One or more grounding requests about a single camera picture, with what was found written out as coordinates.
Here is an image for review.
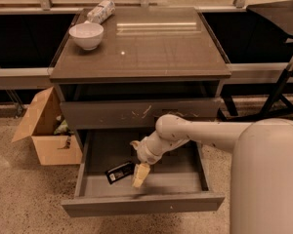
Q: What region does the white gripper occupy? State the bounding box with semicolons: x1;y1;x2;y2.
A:
130;138;163;188

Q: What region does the black rxbar chocolate bar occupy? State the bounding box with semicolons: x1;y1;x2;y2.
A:
105;161;135;184

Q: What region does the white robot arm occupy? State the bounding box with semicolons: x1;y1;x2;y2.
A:
131;114;293;234

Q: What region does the open grey middle drawer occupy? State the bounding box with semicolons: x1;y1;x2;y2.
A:
62;129;225;217

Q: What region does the closed grey top drawer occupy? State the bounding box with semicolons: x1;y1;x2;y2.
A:
61;97;221;130

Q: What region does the grey drawer cabinet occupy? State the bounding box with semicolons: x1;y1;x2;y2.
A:
49;6;232;218

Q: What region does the green item in box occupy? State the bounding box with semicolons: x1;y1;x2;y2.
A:
54;115;71;136

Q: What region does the open cardboard box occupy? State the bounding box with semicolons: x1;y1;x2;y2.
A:
12;87;82;165

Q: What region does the white ceramic bowl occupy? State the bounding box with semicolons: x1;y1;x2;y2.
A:
69;22;104;50

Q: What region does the black rolling side table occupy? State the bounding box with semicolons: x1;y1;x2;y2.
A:
231;0;293;122

